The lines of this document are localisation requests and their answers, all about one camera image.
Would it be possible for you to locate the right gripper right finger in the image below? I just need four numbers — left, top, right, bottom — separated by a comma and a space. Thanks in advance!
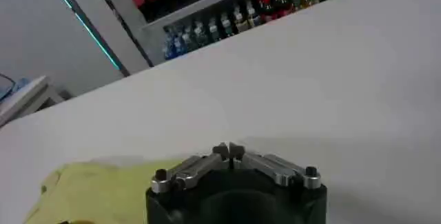
229, 141, 322, 191

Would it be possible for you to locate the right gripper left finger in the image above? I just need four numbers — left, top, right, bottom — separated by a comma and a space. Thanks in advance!
150, 142, 230, 194

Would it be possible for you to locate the light green shirt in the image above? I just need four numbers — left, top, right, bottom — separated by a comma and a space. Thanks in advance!
23, 159, 184, 224

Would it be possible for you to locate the shelf with drink bottles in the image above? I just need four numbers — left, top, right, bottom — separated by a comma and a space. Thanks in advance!
84, 0, 331, 68

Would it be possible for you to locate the light blue cloth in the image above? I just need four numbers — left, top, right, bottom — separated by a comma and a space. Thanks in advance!
0, 76, 31, 101

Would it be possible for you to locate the black wall trim strip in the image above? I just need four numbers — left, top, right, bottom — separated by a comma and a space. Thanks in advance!
42, 0, 132, 78

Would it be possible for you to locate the thin black cable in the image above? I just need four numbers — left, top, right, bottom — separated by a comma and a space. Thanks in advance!
0, 72, 17, 102

